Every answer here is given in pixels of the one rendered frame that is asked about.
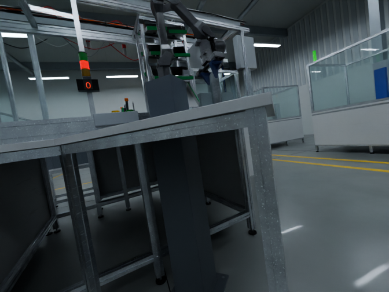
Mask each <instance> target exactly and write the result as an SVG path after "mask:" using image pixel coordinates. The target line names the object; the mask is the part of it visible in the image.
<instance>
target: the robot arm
mask: <svg viewBox="0 0 389 292"><path fill-rule="evenodd" d="M164 1H167V2H169V3H167V4H165V5H164ZM151 10H152V13H153V15H154V17H155V20H156V26H157V33H158V37H159V43H160V58H159V59H158V61H157V68H156V69H157V71H158V76H159V78H160V77H163V76H166V75H169V74H171V72H170V66H171V64H172V61H173V59H174V56H175V54H174V51H173V47H170V46H169V44H168V39H167V32H166V25H165V21H164V14H163V13H165V12H169V11H174V12H175V13H176V14H177V15H178V16H179V17H180V18H181V19H182V20H183V21H184V22H185V23H186V24H187V25H188V26H189V27H190V28H191V29H192V31H193V34H194V36H195V37H196V39H197V41H196V44H195V46H199V48H200V53H201V56H200V59H202V61H203V63H202V64H201V66H203V67H204V68H203V69H201V68H200V69H199V70H198V71H197V72H196V77H198V78H203V79H204V80H205V82H206V83H207V85H210V77H209V75H210V74H211V73H209V71H208V69H209V68H211V70H212V73H213V74H214V77H215V78H218V70H219V69H220V68H221V67H222V66H223V59H224V58H225V55H224V52H225V50H226V43H225V41H223V38H220V39H214V38H215V35H214V33H213V32H212V31H211V30H210V27H209V26H208V25H206V23H204V22H203V21H199V20H198V19H197V18H195V17H194V15H192V14H191V12H190V11H189V10H188V9H187V8H186V7H185V6H184V5H183V4H182V3H181V2H180V0H151ZM208 36H210V37H209V39H208V40H207V38H208Z"/></svg>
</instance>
